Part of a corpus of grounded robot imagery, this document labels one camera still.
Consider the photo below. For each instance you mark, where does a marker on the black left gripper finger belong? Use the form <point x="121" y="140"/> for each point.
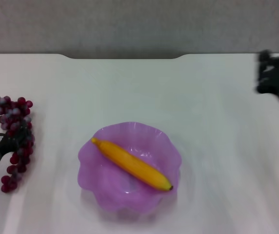
<point x="22" y="135"/>

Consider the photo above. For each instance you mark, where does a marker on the yellow banana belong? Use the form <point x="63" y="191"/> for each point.
<point x="132" y="163"/>

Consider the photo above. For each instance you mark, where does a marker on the purple translucent wavy bowl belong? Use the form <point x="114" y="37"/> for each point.
<point x="100" y="180"/>

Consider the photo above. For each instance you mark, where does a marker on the dark red grape bunch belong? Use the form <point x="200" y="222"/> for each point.
<point x="20" y="161"/>

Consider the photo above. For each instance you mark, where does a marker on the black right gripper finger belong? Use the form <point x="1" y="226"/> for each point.
<point x="265" y="56"/>
<point x="265" y="85"/>

